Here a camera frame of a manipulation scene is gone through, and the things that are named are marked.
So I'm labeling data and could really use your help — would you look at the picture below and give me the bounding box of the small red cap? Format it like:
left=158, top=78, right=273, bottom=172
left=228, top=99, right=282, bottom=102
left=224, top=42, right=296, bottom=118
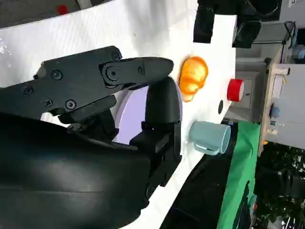
left=57, top=4, right=70, bottom=15

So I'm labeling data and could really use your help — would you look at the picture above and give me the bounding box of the lilac plate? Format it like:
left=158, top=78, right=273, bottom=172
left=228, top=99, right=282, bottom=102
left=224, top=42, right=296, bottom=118
left=112, top=76, right=184, bottom=146

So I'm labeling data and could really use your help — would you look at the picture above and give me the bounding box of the pale green mug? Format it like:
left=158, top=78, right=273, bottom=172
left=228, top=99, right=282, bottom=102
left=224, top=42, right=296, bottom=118
left=189, top=120, right=232, bottom=156

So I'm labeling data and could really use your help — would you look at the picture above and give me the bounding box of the green cloth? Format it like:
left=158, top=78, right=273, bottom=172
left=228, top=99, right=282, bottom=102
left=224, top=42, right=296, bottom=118
left=215, top=121, right=262, bottom=229

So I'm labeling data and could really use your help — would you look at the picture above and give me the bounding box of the orange white toy bread roll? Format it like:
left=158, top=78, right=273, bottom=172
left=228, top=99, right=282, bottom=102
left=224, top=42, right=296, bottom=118
left=178, top=55, right=209, bottom=103

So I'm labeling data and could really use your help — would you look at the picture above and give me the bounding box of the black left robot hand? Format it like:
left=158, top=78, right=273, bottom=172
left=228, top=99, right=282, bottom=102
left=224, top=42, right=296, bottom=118
left=193, top=0, right=262, bottom=49

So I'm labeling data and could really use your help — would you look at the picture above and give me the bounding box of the beige wooden panel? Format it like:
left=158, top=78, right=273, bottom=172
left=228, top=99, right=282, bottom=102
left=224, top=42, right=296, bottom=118
left=258, top=57, right=292, bottom=157

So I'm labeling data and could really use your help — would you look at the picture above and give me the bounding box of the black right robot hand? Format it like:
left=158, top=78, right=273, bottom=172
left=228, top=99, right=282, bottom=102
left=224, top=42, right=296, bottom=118
left=0, top=45, right=183, bottom=229

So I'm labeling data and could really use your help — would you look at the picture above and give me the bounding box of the red cylindrical button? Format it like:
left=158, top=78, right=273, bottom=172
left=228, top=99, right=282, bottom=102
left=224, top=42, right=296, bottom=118
left=226, top=78, right=245, bottom=103

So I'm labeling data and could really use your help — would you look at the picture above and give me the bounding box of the grey cabinet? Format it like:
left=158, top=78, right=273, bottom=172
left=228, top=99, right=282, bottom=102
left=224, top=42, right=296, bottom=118
left=224, top=44, right=270, bottom=123

